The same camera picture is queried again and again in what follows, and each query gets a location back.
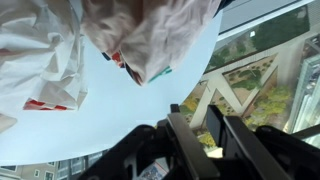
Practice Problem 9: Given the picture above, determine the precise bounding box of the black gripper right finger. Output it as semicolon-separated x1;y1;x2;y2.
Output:
205;104;292;180

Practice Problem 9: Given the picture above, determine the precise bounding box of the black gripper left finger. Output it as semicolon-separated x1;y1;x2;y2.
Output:
166;103;220;180

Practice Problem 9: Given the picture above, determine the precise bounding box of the white plastic bag red print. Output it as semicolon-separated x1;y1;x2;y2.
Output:
0;0;90;135

